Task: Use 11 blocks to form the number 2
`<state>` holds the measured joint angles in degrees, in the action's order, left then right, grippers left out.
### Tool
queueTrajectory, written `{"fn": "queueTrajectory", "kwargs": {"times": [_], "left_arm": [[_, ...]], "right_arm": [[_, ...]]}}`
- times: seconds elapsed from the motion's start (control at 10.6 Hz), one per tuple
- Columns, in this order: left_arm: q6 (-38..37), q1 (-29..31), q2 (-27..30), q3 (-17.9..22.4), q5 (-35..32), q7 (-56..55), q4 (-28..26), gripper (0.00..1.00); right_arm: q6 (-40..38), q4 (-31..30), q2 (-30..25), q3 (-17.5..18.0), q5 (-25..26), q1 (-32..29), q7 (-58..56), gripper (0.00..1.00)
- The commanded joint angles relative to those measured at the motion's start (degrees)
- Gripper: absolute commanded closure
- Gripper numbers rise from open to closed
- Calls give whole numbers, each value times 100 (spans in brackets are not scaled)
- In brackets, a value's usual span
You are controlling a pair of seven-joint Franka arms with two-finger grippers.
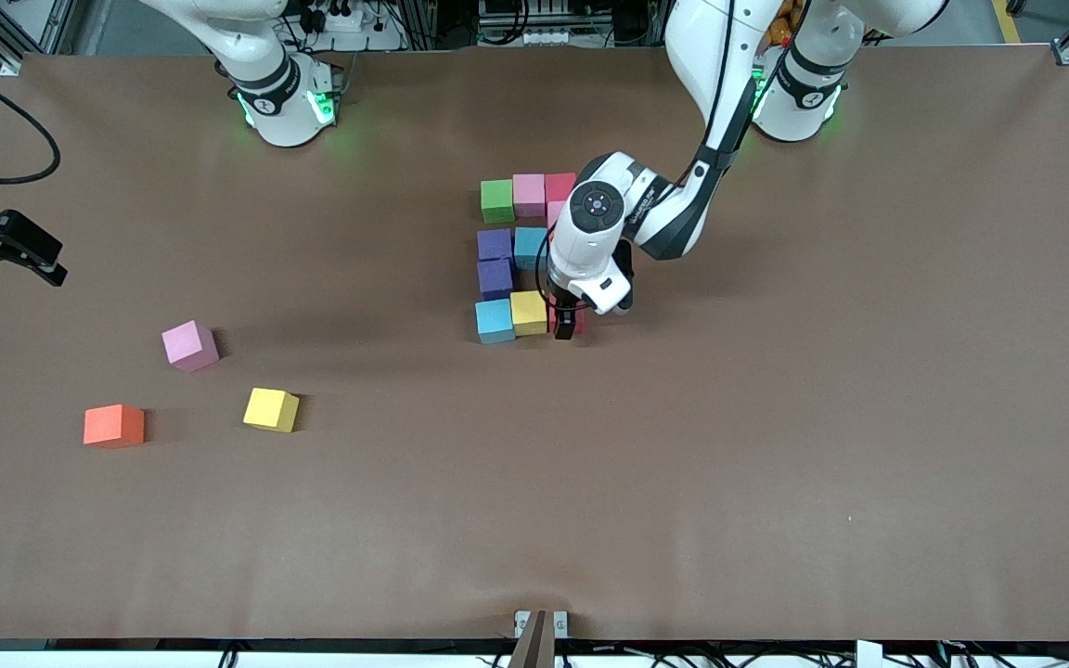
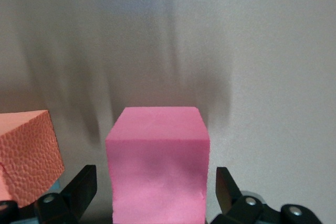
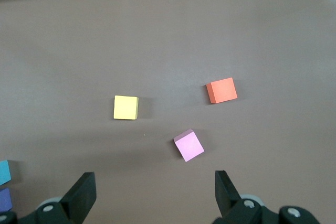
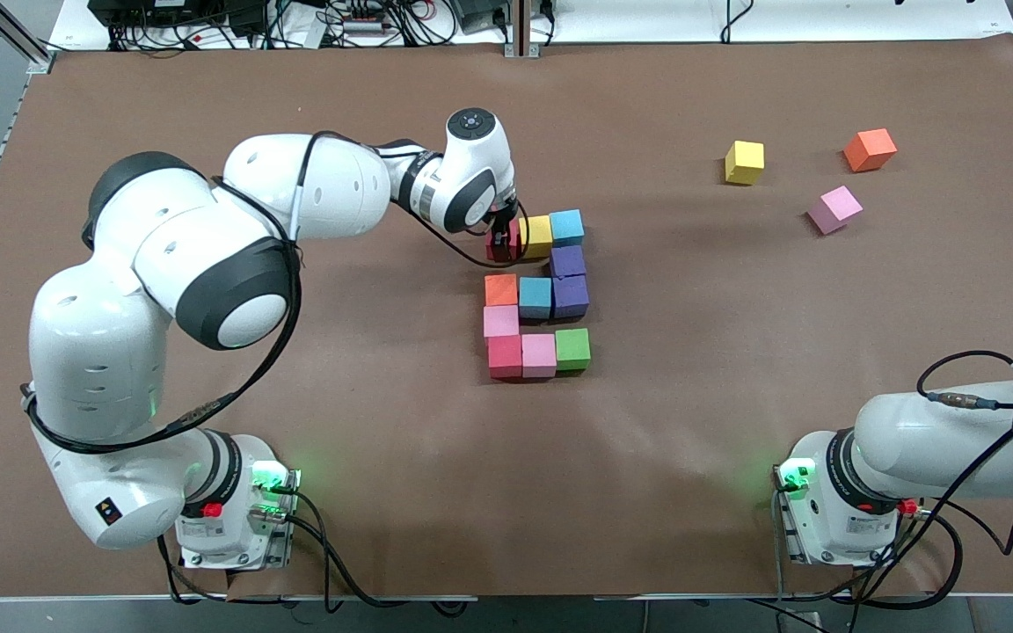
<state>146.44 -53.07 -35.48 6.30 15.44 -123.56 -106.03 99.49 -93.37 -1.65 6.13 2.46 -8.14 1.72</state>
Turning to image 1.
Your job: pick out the pink foam block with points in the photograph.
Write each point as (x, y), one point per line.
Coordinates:
(556, 213)
(187, 343)
(529, 193)

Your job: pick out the purple foam block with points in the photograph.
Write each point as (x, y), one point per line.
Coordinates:
(495, 278)
(495, 244)

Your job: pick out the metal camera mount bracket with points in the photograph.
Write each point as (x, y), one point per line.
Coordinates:
(541, 640)

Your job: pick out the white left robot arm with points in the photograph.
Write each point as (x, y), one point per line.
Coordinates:
(711, 46)

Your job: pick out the yellow foam block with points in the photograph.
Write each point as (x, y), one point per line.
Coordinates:
(268, 408)
(528, 313)

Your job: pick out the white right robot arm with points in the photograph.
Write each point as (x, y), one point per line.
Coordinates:
(284, 121)

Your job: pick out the cyan foam block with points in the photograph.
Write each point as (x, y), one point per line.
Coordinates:
(530, 247)
(495, 321)

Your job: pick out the green foam block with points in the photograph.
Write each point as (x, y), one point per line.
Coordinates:
(497, 200)

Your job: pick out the red foam block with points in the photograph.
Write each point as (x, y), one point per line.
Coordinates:
(560, 186)
(581, 323)

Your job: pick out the orange foam block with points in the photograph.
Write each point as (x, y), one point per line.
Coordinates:
(112, 425)

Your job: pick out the white table edge rail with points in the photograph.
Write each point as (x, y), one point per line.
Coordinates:
(126, 661)

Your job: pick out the small white power strip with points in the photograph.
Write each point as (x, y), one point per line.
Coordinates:
(546, 37)

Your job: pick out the black equipment rack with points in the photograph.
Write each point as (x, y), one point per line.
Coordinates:
(534, 11)

